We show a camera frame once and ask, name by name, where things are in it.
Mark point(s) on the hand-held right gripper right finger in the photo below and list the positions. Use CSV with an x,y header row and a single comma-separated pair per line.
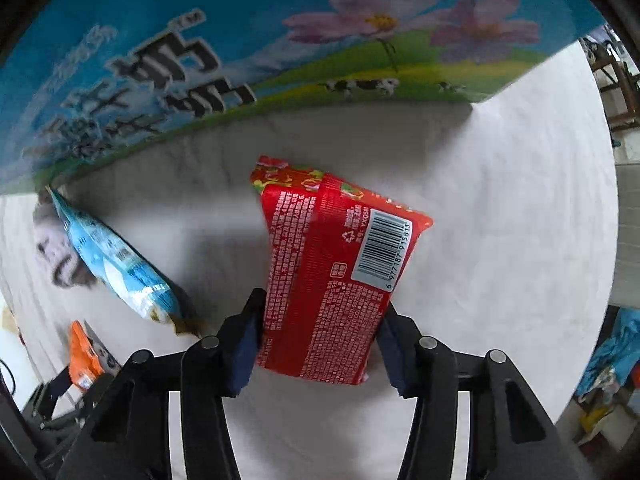
x,y
395,355

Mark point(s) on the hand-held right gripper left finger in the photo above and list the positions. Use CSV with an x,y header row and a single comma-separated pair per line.
x,y
243,355

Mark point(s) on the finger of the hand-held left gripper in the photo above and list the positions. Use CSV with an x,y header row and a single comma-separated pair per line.
x,y
55,395

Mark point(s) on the red snack packet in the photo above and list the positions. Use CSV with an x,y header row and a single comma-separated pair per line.
x,y
325,280

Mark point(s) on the printed blue cardboard box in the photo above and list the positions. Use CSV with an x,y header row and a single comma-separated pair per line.
x,y
210,60

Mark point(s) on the orange snack packet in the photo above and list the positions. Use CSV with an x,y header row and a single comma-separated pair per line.
x,y
85,355

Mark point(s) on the grey plush toy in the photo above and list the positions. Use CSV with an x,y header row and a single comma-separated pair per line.
x,y
57,250

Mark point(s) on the light blue snack packet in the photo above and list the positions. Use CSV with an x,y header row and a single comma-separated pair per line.
x,y
112,260

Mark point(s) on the wooden chair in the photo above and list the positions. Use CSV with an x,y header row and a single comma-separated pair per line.
x,y
617,85

